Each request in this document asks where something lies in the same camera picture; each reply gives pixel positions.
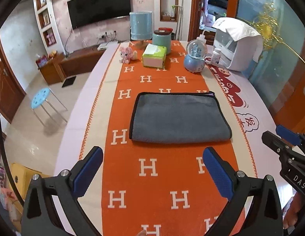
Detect red gift box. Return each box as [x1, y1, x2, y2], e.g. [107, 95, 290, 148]
[35, 55, 49, 68]

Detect white pill bottle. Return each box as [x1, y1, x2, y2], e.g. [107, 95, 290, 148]
[211, 48, 222, 66]

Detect grey towel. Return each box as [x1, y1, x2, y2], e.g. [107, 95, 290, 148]
[129, 92, 232, 144]

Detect blue shade table lamp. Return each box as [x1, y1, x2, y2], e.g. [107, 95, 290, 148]
[129, 11, 153, 48]

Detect white printed tablecloth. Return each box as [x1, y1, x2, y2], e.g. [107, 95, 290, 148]
[51, 40, 292, 236]

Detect clear squeeze wash bottle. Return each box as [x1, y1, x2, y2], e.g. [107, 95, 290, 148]
[197, 29, 217, 46]

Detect white countertop appliance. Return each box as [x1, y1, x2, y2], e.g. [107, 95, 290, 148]
[215, 27, 263, 71]

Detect small wooden side cabinet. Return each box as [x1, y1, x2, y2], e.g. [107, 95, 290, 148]
[38, 53, 66, 85]

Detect person's right hand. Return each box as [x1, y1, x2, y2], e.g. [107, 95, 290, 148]
[283, 195, 305, 230]

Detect green tissue box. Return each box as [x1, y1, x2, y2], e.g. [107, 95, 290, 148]
[142, 43, 167, 69]

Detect blue snow globe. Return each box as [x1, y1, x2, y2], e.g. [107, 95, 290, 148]
[183, 40, 207, 73]

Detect pink plush toy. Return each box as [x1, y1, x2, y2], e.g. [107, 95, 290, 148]
[119, 46, 137, 65]

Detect white set-top box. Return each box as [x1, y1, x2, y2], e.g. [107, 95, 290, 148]
[97, 41, 119, 51]

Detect blue round stool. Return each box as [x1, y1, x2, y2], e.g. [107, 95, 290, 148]
[31, 88, 69, 126]

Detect wooden framed wall niche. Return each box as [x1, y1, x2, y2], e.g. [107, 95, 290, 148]
[159, 0, 180, 21]

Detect mop poles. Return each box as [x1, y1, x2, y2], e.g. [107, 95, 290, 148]
[175, 0, 185, 41]

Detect wall niche shelves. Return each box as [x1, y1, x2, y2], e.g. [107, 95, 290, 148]
[34, 0, 57, 48]

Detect orange patterned blanket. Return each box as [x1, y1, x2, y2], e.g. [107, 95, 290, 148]
[78, 40, 258, 236]

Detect black floor scale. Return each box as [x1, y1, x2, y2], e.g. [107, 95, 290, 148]
[62, 76, 77, 88]

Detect gold ornamental branch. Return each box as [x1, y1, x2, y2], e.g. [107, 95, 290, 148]
[250, 2, 305, 66]

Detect long wooden television cabinet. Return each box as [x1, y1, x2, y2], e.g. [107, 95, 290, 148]
[59, 44, 107, 78]

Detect teal jar with dark lid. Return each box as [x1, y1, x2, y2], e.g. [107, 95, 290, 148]
[152, 29, 172, 55]

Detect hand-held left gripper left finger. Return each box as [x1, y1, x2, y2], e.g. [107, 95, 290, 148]
[21, 146, 104, 236]

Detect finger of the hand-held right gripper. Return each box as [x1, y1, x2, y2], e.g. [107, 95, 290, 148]
[276, 125, 305, 148]
[262, 131, 303, 158]

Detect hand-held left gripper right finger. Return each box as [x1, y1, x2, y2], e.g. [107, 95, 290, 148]
[203, 147, 285, 236]

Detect black wall television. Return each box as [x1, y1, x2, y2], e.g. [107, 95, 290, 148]
[66, 0, 132, 29]

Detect white cover cloth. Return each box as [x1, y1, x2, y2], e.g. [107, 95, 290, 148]
[212, 17, 263, 43]

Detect brown wooden door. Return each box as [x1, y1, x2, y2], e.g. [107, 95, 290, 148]
[0, 33, 27, 124]

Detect yellow cardboard box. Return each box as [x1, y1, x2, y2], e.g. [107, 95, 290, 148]
[10, 162, 53, 200]

